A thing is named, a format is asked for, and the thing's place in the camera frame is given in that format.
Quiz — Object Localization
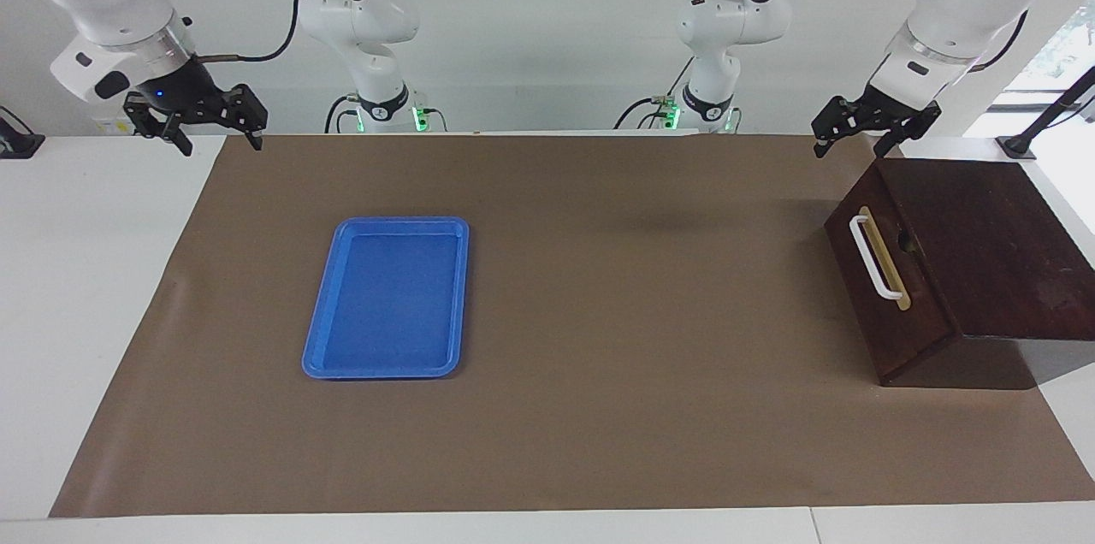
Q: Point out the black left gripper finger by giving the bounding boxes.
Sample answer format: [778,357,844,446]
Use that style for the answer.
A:
[874,103,942,158]
[813,97,861,158]

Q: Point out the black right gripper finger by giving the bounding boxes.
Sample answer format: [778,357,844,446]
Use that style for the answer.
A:
[224,85,268,151]
[125,92,193,157]

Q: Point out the white drawer handle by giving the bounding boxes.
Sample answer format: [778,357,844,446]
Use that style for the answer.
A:
[849,215,906,303]

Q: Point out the dark wooden drawer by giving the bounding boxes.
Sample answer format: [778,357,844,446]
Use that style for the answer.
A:
[824,159,963,375]

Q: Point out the dark wooden cabinet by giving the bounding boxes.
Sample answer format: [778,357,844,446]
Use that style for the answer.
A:
[824,157,1095,391]

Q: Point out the blue plastic tray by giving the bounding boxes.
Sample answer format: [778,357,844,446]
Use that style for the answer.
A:
[301,216,471,381]

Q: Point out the brown table mat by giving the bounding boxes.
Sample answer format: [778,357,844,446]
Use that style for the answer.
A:
[49,132,1095,519]

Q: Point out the black base cable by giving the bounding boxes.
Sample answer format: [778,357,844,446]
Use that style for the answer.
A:
[613,56,695,132]
[323,93,360,134]

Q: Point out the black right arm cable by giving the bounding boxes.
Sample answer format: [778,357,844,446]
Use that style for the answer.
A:
[192,0,300,64]

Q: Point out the black camera stand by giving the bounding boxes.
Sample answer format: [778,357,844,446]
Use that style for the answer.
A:
[997,65,1095,162]

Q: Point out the black clamp mount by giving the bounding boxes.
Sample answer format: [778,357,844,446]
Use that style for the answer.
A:
[0,105,45,160]

